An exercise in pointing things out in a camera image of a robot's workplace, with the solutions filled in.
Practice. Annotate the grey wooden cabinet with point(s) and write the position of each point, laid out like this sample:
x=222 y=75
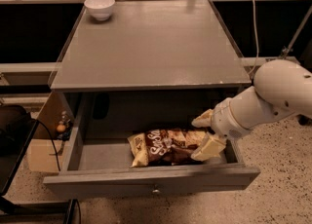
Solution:
x=156 y=62

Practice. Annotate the black chair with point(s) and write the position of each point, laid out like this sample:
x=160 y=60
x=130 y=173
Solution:
x=16 y=130

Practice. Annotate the grey open top drawer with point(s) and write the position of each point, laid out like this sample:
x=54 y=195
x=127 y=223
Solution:
x=98 y=160

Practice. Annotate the brown chip bag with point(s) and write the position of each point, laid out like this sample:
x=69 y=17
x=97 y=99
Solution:
x=165 y=147

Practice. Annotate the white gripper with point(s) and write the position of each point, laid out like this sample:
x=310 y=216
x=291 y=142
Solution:
x=225 y=120

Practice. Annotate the small orange ball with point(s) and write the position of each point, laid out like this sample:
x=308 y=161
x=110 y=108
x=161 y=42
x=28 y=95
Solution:
x=61 y=128

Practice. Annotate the white ceramic bowl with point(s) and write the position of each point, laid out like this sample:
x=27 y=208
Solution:
x=100 y=9

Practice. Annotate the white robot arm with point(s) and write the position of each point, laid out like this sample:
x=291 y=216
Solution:
x=281 y=88

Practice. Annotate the cardboard box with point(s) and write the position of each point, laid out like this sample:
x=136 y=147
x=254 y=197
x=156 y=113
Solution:
x=48 y=147

